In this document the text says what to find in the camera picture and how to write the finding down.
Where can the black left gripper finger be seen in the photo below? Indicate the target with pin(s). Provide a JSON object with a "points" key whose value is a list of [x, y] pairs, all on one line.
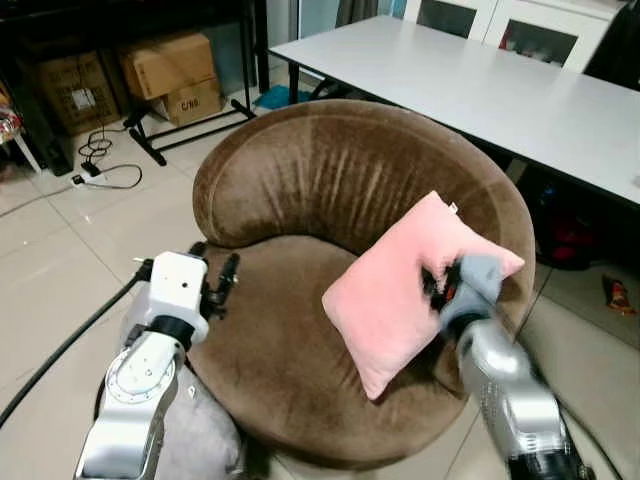
{"points": [[231, 272], [198, 249]]}

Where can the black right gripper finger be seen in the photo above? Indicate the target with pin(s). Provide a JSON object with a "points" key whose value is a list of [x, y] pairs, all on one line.
{"points": [[430, 292], [437, 270]]}

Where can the pink square pillow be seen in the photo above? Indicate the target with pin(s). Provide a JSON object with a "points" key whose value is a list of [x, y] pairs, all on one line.
{"points": [[390, 290]]}

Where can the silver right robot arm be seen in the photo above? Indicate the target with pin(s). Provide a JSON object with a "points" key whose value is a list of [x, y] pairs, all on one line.
{"points": [[510, 400]]}

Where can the brown round velvet sofa chair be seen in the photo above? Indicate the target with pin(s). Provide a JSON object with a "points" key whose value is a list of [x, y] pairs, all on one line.
{"points": [[300, 180]]}

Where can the teal floor mat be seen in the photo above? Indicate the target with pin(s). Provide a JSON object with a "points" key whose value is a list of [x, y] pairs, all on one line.
{"points": [[280, 96]]}

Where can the black metal rack base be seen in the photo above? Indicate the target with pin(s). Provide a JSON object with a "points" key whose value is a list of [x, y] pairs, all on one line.
{"points": [[190, 135]]}

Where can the dark red vacuum cleaner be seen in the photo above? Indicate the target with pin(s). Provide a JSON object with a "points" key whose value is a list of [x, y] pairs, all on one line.
{"points": [[570, 235]]}

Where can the white power strip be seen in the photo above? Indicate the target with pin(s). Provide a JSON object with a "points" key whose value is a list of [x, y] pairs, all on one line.
{"points": [[88, 179]]}

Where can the small printed cardboard box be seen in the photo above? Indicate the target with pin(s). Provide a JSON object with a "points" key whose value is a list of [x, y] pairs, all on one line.
{"points": [[192, 102]]}

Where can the orange snack packet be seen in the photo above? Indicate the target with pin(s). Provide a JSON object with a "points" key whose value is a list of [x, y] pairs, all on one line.
{"points": [[619, 296]]}

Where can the long white table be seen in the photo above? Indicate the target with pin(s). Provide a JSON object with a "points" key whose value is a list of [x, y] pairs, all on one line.
{"points": [[480, 90]]}

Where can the large plain cardboard box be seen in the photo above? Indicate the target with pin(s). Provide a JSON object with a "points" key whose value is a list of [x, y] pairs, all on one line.
{"points": [[170, 62]]}

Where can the dark cardboard box white label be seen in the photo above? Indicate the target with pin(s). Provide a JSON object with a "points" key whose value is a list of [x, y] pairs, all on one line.
{"points": [[75, 95]]}

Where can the black desk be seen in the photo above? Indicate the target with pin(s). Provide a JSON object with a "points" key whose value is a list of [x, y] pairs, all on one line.
{"points": [[120, 15]]}

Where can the white glass door cabinet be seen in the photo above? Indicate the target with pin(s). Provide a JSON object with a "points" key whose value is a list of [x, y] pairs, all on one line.
{"points": [[540, 35]]}

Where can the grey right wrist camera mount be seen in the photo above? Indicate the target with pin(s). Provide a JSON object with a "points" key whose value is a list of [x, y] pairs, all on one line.
{"points": [[475, 280]]}

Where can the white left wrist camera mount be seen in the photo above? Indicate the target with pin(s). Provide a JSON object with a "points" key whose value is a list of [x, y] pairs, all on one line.
{"points": [[176, 285]]}

